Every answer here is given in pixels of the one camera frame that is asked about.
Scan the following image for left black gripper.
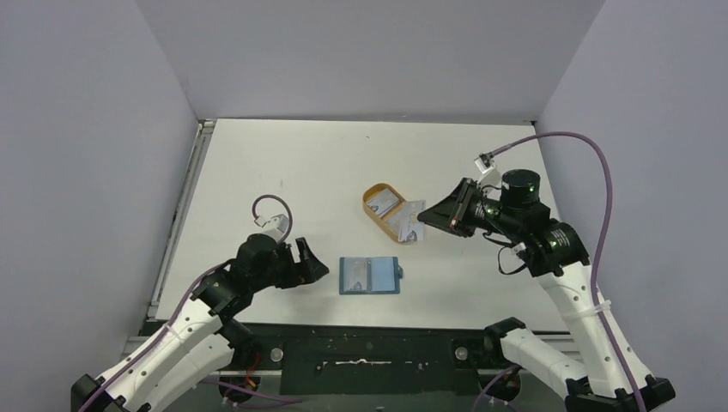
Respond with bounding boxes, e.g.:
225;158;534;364
252;238;328;292

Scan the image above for aluminium frame rail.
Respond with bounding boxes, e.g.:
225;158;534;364
146;119;217;321

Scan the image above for purple cable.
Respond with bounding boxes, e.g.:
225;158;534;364
76;194;294;412
481;131;647;412

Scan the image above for blue leather card holder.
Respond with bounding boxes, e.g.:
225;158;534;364
339;257;403;295

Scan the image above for yellow oval tray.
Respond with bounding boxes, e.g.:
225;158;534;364
362;183;409;244

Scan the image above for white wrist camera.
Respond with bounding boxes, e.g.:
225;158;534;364
474;153;501;186
261;215;290;243

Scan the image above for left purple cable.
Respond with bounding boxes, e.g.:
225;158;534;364
76;194;294;412

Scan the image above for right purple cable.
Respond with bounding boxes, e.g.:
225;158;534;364
481;131;647;412

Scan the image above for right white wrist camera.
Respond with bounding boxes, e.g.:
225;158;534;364
474;153;501;186

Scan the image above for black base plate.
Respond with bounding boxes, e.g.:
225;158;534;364
211;324;508;396

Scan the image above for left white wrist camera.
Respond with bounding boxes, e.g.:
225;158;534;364
261;215;290;243

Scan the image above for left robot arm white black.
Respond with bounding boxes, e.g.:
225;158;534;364
70;233;330;411

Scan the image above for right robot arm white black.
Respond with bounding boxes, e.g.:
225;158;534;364
417;169;676;411

